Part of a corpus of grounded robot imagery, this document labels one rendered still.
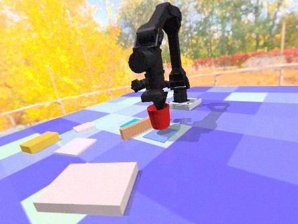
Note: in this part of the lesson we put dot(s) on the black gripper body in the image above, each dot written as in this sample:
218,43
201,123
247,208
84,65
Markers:
157,83

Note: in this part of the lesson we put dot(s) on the red cup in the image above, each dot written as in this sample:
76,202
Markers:
160,119

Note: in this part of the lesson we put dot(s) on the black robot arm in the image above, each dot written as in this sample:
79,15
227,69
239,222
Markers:
146,53

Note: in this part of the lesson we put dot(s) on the yellow rectangular block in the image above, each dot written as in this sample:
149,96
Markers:
38,143

